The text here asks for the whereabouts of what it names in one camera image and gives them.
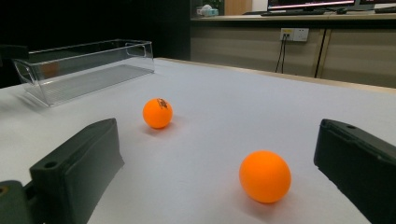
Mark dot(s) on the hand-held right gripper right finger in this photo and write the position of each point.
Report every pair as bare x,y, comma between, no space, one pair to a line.
358,165

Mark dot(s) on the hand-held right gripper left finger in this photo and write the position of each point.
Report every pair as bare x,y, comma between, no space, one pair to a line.
77,168

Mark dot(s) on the clear plastic storage box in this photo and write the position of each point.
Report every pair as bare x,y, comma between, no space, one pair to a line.
87,81

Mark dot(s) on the orange table tennis ball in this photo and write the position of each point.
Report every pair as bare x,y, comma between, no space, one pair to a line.
264,177
155,116

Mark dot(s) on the light wooden table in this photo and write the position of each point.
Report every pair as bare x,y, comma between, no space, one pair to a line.
280,74

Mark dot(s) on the white table mat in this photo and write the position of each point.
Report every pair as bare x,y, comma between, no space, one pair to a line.
218,102

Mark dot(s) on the black computer mouse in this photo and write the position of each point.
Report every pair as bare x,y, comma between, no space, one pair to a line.
341,11

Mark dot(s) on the beige wooden cabinet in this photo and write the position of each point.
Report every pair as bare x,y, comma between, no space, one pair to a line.
243,46

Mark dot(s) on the black keyboard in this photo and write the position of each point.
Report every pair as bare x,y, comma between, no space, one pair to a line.
292,13

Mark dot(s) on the computer monitor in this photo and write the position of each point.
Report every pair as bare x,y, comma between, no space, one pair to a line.
311,3

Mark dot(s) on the teal tissue box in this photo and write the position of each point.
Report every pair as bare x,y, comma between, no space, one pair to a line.
210,12

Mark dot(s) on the white wall socket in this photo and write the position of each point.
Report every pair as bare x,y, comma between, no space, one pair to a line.
297,34

